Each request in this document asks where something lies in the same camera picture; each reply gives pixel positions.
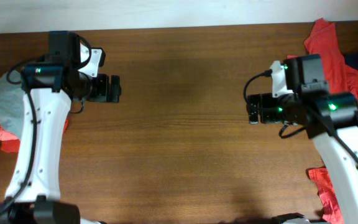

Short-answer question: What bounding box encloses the light blue t-shirt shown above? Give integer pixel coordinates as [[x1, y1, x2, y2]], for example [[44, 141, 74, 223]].
[[0, 73, 24, 139]]

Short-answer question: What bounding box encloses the red garment pile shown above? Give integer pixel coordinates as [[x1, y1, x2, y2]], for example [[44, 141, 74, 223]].
[[304, 18, 358, 223]]

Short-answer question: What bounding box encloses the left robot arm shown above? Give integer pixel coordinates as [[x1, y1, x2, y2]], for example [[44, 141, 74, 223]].
[[0, 31, 121, 224]]

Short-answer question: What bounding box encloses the folded red garment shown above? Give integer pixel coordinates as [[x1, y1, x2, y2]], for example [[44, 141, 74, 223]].
[[0, 119, 70, 154]]

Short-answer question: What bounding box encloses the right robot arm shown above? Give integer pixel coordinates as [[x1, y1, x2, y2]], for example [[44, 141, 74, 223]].
[[244, 54, 358, 223]]

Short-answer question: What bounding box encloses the right black cable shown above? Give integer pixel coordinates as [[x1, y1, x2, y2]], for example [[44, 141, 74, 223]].
[[242, 68, 358, 200]]

